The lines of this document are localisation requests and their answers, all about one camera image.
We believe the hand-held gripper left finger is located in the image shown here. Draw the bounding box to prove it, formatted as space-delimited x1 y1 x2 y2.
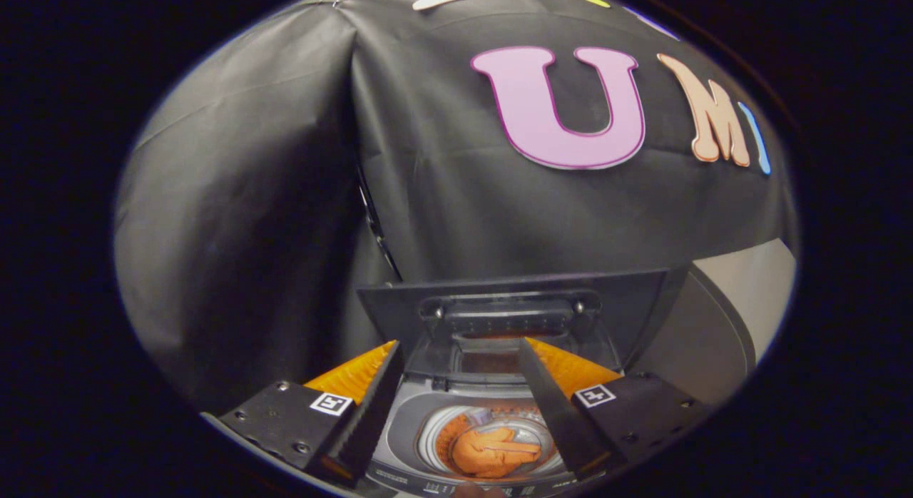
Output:
218 340 405 488

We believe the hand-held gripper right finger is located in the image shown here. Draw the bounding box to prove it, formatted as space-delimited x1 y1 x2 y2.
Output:
517 336 714 482

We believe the orange polo shirt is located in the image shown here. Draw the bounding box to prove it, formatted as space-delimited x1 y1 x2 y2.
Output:
449 425 544 479

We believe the beige cabinet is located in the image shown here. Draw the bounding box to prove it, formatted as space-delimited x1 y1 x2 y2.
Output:
628 238 798 406

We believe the black backdrop cloth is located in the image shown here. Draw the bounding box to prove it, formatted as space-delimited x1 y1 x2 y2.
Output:
114 0 798 413

